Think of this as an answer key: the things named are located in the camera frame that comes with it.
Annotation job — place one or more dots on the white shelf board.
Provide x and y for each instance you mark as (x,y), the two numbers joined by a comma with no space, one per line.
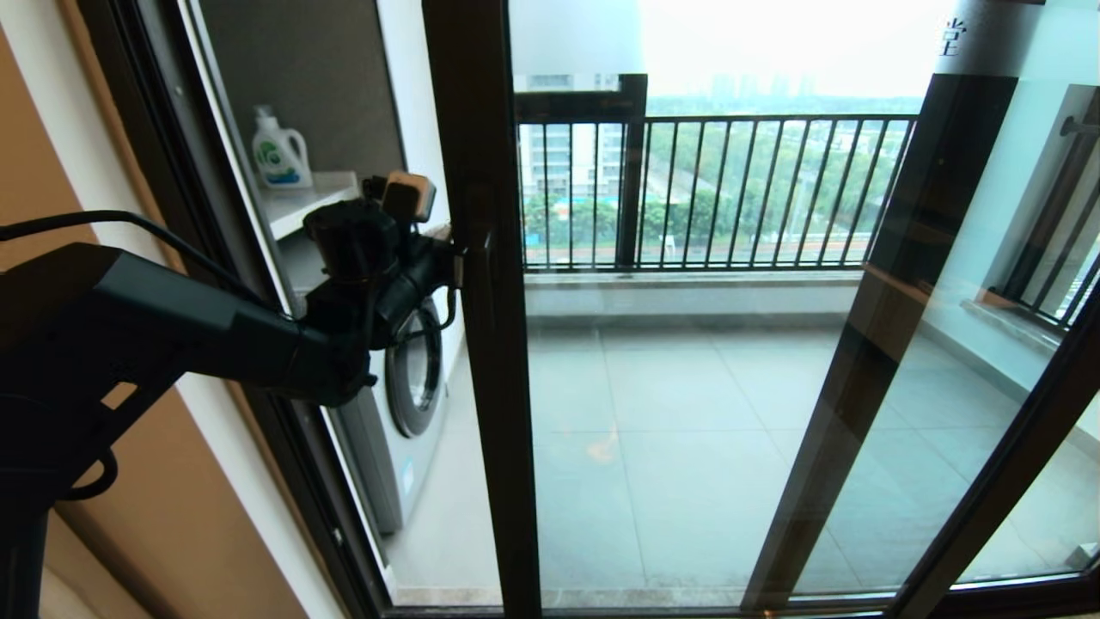
(301,206)

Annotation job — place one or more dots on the black balcony railing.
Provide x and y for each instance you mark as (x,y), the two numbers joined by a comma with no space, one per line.
(1066,275)
(739,198)

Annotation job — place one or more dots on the brown sliding door frame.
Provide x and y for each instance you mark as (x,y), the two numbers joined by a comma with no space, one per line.
(825,481)

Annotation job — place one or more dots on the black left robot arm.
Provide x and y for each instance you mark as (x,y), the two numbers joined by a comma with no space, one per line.
(129,335)

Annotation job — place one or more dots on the dark brown cabinet niche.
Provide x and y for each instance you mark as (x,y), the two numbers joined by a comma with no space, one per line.
(318,77)

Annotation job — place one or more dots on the white curtain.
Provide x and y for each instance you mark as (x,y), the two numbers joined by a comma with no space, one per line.
(60,602)

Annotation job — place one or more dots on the dark brown glass sliding door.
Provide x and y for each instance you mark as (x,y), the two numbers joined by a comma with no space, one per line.
(481,129)

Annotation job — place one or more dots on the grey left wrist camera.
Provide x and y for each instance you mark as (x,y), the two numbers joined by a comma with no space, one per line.
(406,196)

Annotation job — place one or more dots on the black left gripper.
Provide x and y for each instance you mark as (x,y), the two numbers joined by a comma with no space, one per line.
(361,258)

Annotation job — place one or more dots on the white detergent bottle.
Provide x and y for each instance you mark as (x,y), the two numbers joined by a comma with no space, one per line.
(279,155)

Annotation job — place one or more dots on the dark balcony window frame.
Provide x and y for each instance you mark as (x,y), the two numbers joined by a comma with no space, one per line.
(632,172)

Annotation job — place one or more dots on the grey stone window sill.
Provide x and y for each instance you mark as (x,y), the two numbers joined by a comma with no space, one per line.
(1014,322)
(687,279)

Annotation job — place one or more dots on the white front-load washing machine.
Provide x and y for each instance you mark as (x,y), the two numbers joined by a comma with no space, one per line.
(412,430)

